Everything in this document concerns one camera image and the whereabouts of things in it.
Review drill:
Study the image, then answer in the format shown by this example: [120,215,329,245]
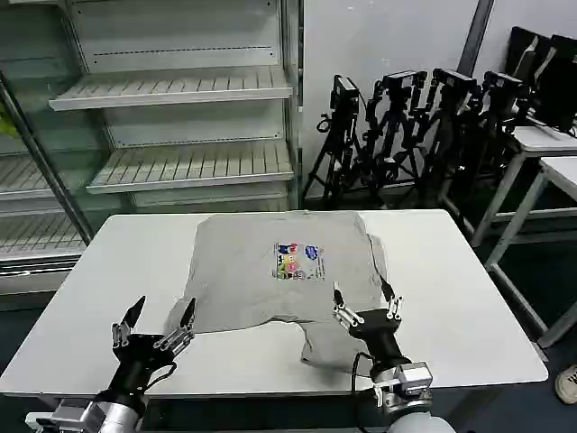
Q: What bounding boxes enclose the glass fronted shelf unit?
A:
[0,0,96,310]

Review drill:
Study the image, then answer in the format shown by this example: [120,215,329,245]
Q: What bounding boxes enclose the grey slanted wall post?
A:
[457,0,496,85]

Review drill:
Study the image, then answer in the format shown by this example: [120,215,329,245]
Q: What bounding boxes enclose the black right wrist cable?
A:
[350,350,376,433]

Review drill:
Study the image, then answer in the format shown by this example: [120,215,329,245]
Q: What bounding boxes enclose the person's shoe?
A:
[554,364,577,406]

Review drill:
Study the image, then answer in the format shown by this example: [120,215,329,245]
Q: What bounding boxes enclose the grey printed shirt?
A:
[162,210,391,375]

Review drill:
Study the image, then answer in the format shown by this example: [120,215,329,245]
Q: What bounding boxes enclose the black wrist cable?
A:
[146,358,178,392]
[350,350,376,433]

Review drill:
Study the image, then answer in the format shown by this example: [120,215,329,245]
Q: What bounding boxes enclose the black computer monitor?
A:
[508,25,554,87]
[534,33,577,134]

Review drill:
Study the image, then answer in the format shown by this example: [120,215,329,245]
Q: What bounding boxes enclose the white desk with monitors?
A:
[468,124,577,247]

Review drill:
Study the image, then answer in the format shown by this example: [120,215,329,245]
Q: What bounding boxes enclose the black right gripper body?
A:
[346,309,412,372]

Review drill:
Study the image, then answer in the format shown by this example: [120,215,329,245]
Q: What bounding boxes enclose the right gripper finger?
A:
[378,273,404,322]
[332,281,364,328]

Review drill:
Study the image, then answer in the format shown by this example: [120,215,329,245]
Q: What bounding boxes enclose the white rounded table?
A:
[0,208,550,403]

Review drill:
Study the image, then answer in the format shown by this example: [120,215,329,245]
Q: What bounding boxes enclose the black tripod with box camera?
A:
[302,74,364,209]

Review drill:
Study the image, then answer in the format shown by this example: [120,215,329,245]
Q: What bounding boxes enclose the white empty desk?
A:
[484,155,577,349]

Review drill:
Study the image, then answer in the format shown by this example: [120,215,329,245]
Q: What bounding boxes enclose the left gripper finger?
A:
[111,296,147,351]
[152,297,197,355]

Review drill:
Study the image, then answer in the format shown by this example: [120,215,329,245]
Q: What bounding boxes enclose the empty white shelf unit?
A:
[48,0,304,214]

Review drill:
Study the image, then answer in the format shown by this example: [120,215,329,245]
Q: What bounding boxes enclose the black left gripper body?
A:
[105,333,177,402]

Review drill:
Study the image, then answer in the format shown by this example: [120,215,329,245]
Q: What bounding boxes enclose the yellow green bag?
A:
[0,101,20,137]

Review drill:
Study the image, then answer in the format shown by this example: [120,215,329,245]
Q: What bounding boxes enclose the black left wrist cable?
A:
[146,358,178,392]

